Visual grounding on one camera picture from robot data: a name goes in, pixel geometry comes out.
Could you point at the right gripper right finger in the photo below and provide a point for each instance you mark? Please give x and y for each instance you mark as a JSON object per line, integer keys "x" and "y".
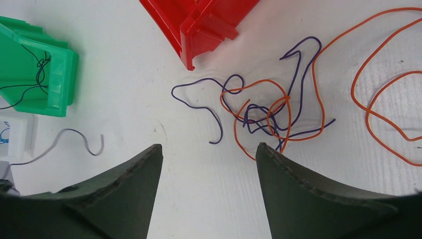
{"x": 303, "y": 204}

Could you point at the green plastic bin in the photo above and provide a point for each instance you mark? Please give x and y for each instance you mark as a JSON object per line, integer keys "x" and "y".
{"x": 37, "y": 72}

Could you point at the clear plastic bin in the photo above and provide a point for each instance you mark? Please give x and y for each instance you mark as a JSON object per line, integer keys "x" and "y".
{"x": 16, "y": 130}

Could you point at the red plastic bin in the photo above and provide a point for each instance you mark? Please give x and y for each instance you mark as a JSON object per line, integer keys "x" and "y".
{"x": 194, "y": 27}

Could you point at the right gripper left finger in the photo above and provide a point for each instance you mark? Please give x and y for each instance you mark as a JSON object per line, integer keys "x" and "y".
{"x": 116, "y": 204}

